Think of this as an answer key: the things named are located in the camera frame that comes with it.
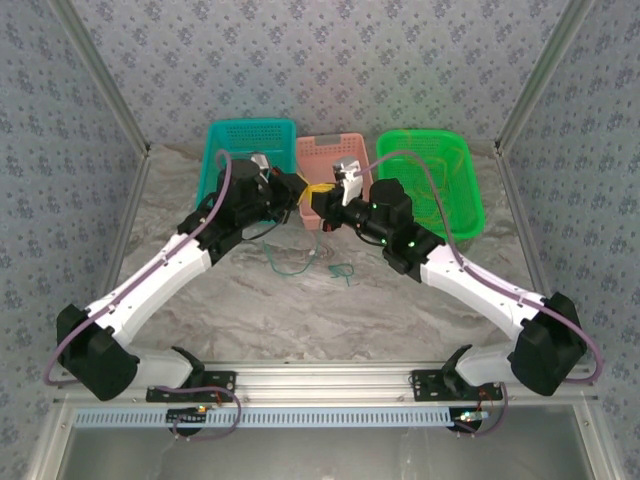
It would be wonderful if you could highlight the thin yellow cable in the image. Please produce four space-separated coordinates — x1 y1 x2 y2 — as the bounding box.
403 132 466 227

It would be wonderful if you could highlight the green cable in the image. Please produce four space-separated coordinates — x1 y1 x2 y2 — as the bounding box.
328 262 357 288
262 239 314 278

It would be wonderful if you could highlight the pink plastic basket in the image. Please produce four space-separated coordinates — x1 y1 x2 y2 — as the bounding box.
295 132 375 231

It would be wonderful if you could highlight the green plastic basket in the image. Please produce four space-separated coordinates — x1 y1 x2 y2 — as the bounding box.
375 128 487 241

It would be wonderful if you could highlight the teal plastic basket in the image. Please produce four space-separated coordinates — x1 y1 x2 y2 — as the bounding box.
194 117 297 214

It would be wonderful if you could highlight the small black controller board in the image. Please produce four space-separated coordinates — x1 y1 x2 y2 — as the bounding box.
166 406 211 437
451 406 494 437

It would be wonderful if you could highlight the metal sheet tray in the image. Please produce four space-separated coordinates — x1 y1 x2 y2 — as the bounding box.
27 403 615 480

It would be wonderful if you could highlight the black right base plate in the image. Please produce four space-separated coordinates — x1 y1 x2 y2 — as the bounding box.
412 369 504 403

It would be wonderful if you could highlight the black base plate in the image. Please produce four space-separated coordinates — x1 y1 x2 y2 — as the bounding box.
144 370 237 404
412 369 504 403

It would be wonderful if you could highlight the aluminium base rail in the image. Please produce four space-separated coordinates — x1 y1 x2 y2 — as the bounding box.
54 362 599 405

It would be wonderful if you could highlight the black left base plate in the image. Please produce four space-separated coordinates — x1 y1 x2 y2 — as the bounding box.
144 370 237 404

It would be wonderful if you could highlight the slotted grey cable duct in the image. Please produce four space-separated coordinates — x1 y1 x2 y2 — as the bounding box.
73 407 459 429

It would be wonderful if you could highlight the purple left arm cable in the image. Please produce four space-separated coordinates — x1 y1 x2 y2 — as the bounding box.
45 149 244 444

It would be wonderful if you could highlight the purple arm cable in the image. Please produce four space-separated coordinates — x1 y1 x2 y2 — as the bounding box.
45 149 244 444
355 150 605 439

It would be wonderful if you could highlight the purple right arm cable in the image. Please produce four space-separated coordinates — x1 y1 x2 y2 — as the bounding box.
355 150 605 439

